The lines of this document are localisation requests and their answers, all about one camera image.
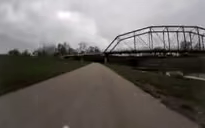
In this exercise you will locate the grey paved path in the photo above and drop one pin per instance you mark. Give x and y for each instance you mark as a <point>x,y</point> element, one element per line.
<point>90,100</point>

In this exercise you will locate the steel truss bridge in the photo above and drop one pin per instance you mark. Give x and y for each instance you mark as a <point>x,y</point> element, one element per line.
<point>163,41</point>

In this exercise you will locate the grass verge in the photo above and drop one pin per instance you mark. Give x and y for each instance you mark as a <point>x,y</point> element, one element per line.
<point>170,88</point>

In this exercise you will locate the robot's own part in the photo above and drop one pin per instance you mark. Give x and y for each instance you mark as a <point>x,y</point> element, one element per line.
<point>66,126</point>

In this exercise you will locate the grass field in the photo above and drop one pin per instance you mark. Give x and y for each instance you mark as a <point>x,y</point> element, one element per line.
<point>26,71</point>

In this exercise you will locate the water channel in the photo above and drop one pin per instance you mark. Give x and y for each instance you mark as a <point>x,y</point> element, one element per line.
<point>196,76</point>

